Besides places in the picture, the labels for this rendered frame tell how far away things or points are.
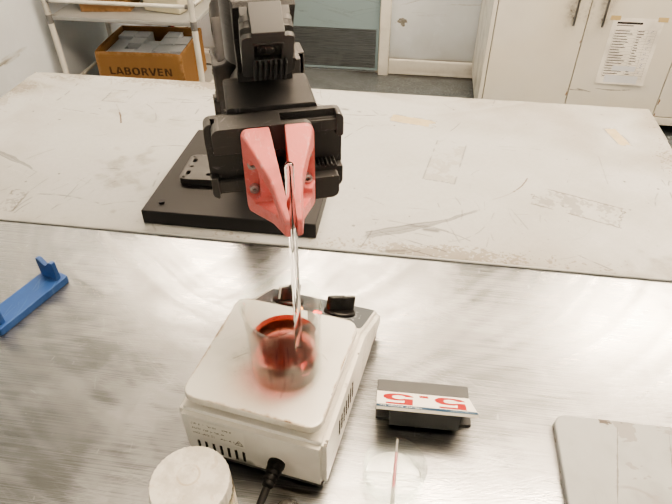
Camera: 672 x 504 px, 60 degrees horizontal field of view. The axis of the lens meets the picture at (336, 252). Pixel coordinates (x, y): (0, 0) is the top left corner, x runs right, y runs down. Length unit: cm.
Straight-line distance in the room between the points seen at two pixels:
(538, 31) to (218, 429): 259
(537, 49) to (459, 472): 253
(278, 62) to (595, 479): 43
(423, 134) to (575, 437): 59
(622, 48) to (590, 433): 254
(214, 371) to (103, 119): 71
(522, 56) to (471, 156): 200
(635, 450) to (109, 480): 47
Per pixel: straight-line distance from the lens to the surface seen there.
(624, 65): 306
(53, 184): 97
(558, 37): 294
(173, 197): 84
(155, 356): 65
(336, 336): 53
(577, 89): 306
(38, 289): 76
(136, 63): 281
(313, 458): 50
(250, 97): 45
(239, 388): 50
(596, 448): 60
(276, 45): 42
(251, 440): 51
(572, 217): 87
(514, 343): 67
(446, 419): 56
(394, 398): 57
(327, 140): 45
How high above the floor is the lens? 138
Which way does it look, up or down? 40 degrees down
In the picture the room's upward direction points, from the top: straight up
